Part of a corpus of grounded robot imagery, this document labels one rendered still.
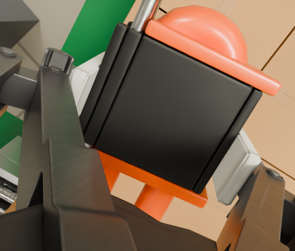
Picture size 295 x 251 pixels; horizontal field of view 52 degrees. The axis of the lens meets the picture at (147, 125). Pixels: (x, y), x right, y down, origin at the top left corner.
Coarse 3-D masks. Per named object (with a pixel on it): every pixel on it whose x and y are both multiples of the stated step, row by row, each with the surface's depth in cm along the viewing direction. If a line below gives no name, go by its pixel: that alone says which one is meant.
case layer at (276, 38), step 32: (192, 0) 80; (224, 0) 80; (256, 0) 79; (288, 0) 78; (256, 32) 82; (288, 32) 81; (256, 64) 84; (288, 64) 84; (288, 96) 87; (256, 128) 91; (288, 128) 90; (288, 160) 94; (128, 192) 102; (192, 224) 104; (224, 224) 103
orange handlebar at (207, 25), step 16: (176, 16) 16; (192, 16) 16; (208, 16) 16; (224, 16) 16; (192, 32) 16; (208, 32) 16; (224, 32) 16; (240, 32) 16; (224, 48) 16; (240, 48) 16; (112, 176) 19; (144, 192) 20; (160, 192) 19; (144, 208) 20; (160, 208) 20
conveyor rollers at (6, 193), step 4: (0, 184) 107; (4, 184) 107; (0, 188) 106; (4, 188) 106; (8, 188) 107; (12, 188) 108; (0, 192) 105; (4, 192) 106; (8, 192) 106; (12, 192) 107; (16, 192) 107; (0, 196) 106; (4, 196) 106; (8, 196) 106; (12, 196) 106; (8, 200) 106; (12, 200) 106; (0, 204) 111; (0, 208) 110; (4, 208) 110; (0, 212) 109
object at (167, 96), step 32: (160, 32) 15; (160, 64) 15; (192, 64) 15; (224, 64) 15; (128, 96) 16; (160, 96) 16; (192, 96) 16; (224, 96) 15; (256, 96) 15; (128, 128) 16; (160, 128) 16; (192, 128) 16; (224, 128) 16; (128, 160) 17; (160, 160) 17; (192, 160) 17; (192, 192) 18
